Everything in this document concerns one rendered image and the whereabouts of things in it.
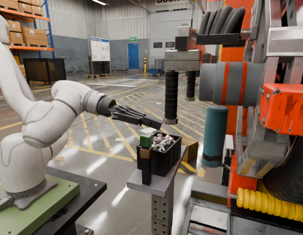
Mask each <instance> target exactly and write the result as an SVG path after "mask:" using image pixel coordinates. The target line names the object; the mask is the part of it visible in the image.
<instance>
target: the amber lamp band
mask: <svg viewBox="0 0 303 235"><path fill-rule="evenodd" d="M152 156H153V147H151V148H150V149H149V150H147V149H142V148H141V149H140V158H142V159H150V158H151V157H152Z"/></svg>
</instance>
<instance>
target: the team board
mask: <svg viewBox="0 0 303 235"><path fill-rule="evenodd" d="M89 42H90V53H91V63H92V61H110V73H111V77H107V78H113V77H112V71H111V55H110V39H109V38H108V39H104V38H98V37H92V36H90V35H89ZM92 78H93V80H92V81H98V80H94V75H93V64H92Z"/></svg>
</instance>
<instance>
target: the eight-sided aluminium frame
mask: <svg viewBox="0 0 303 235"><path fill-rule="evenodd" d="M262 1H265V40H264V50H263V60H262V62H263V66H262V71H261V79H260V85H259V91H258V96H257V102H256V108H255V114H254V107H251V106H237V107H238V110H237V124H236V135H235V141H234V149H235V150H236V161H237V170H236V172H237V173H238V176H241V177H246V178H252V179H256V180H260V179H263V176H264V175H265V174H266V173H267V172H268V171H269V170H271V169H272V168H273V167H274V166H275V165H276V164H277V163H278V162H282V160H283V158H284V156H285V153H286V151H287V148H288V146H289V142H288V139H289V135H285V134H277V133H268V132H266V131H265V129H264V127H263V126H262V124H261V122H260V120H259V118H258V110H259V106H260V101H261V90H262V88H263V85H264V84H265V83H274V82H275V75H276V70H277V65H278V63H287V67H286V71H285V76H284V81H283V83H286V84H301V81H302V77H303V0H286V9H287V21H288V27H282V21H281V6H280V0H262ZM252 44H253V42H247V44H246V45H245V50H244V56H243V61H244V62H249V61H251V60H252V54H253V47H254V46H253V45H252ZM243 108H248V109H247V135H246V136H242V135H241V134H242V116H243ZM243 149H245V151H244V152H243Z"/></svg>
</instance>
